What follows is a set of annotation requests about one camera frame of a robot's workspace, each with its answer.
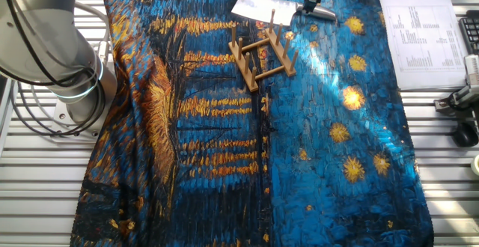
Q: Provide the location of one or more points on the steel cleaver knife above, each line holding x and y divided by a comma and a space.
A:
262, 9

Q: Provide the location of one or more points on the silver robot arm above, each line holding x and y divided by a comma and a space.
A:
45, 33

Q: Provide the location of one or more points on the wooden peg rack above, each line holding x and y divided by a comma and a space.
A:
278, 46

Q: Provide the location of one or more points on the printed paper sheet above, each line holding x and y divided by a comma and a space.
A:
423, 41

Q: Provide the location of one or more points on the black keyboard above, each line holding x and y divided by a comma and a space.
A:
471, 33

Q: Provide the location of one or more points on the starry night painting cloth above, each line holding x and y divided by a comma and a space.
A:
224, 164

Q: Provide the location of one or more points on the black computer mouse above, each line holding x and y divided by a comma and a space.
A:
466, 136

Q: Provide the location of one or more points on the white tape roll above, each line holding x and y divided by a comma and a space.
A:
476, 164

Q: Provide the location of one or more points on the aluminium mount bracket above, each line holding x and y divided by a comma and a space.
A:
460, 97

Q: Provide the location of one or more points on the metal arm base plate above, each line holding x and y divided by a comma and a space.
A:
61, 121

